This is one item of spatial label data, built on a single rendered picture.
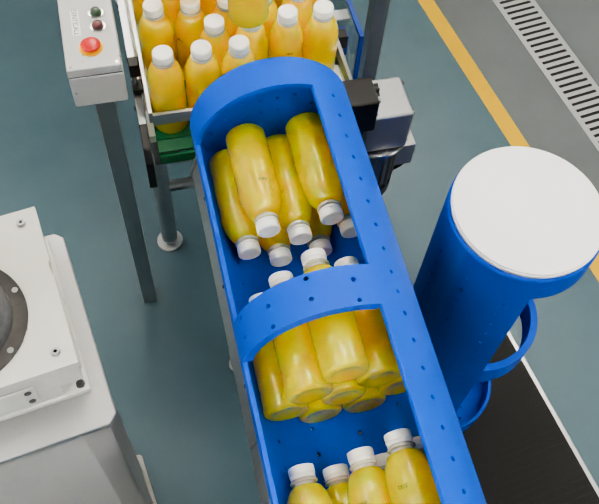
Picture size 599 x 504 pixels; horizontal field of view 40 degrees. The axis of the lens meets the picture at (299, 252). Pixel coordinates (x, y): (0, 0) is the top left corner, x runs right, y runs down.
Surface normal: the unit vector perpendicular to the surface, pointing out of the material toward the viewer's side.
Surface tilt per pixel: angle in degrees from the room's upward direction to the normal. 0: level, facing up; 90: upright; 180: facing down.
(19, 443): 0
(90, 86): 90
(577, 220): 0
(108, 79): 90
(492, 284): 90
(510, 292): 90
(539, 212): 0
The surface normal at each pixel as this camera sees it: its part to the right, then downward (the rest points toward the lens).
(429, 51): 0.05, -0.50
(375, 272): 0.46, -0.53
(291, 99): 0.23, 0.85
